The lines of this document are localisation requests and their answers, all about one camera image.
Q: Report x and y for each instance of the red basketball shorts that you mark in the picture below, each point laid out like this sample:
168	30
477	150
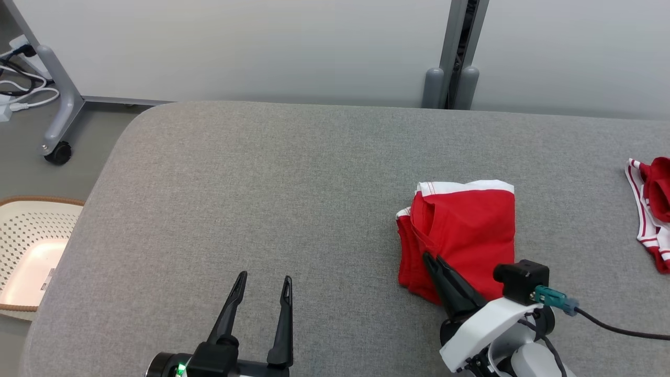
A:
466	235

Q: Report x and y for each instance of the cream perforated laundry basket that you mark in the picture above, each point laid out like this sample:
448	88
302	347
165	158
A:
31	256

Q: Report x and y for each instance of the red white basketball jersey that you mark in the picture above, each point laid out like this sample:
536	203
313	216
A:
657	209

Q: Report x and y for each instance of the grey wall partition post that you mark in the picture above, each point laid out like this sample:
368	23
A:
455	52

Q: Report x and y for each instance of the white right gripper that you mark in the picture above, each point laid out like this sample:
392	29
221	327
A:
481	324

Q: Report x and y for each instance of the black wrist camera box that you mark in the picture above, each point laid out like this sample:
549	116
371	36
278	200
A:
521	280
214	358

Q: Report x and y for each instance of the white power strip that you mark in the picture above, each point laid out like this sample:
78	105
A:
36	65

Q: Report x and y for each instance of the grey wheeled metal stand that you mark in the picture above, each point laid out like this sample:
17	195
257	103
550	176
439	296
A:
63	99

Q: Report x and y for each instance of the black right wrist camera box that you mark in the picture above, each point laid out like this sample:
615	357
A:
521	280

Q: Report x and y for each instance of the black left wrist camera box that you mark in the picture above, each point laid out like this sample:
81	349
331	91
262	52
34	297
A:
214	358

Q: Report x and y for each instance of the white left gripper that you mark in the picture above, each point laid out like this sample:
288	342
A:
261	370

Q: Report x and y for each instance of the grey baseboard rail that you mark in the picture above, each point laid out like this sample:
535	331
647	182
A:
125	100

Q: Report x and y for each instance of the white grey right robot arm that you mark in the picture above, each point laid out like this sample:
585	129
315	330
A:
528	361

